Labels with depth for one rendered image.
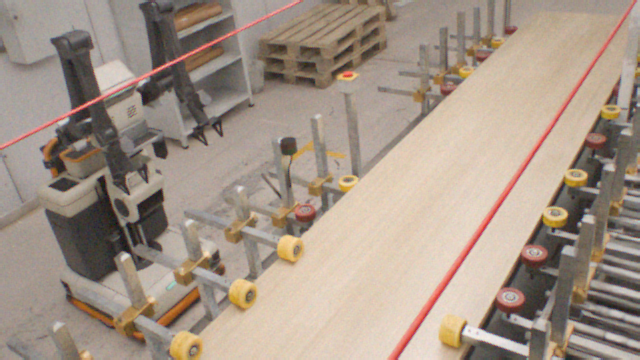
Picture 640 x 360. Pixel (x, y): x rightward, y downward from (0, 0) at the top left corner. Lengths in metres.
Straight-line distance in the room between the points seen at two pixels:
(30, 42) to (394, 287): 3.12
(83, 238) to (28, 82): 1.76
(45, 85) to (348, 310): 3.33
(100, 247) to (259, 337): 1.57
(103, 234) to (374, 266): 1.64
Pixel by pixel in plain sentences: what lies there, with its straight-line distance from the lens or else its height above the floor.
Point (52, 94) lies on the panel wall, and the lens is 4.68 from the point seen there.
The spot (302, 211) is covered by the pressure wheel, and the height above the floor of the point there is 0.90.
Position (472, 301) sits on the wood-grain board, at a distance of 1.82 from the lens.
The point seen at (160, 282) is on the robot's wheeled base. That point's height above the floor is 0.28.
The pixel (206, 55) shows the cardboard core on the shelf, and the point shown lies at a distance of 5.20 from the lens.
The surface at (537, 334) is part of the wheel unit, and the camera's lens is 1.49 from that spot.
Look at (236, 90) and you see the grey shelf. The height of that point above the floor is 0.14.
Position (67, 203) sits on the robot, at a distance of 2.99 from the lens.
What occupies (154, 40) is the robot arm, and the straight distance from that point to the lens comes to 2.65.
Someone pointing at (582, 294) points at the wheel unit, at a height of 0.86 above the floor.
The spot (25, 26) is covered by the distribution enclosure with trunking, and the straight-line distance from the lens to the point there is 4.28.
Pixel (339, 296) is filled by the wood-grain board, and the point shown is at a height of 0.90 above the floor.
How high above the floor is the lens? 2.15
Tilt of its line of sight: 31 degrees down
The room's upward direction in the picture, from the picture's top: 8 degrees counter-clockwise
